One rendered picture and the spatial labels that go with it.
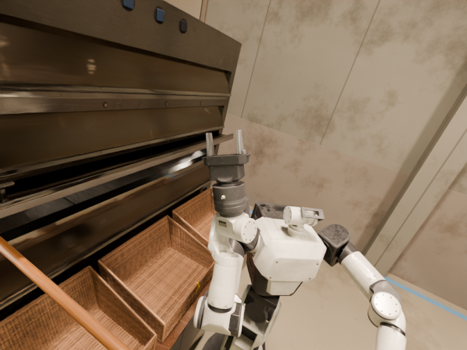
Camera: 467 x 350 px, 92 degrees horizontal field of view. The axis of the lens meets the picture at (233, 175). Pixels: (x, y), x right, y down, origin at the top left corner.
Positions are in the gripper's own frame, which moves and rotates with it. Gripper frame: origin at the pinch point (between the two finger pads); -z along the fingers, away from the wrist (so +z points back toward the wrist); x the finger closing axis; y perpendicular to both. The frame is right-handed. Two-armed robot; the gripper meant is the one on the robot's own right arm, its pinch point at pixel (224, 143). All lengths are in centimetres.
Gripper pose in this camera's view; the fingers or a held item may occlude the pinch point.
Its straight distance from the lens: 59.5
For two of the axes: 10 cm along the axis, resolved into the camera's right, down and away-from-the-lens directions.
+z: 0.9, 9.8, 1.7
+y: -3.3, 2.0, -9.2
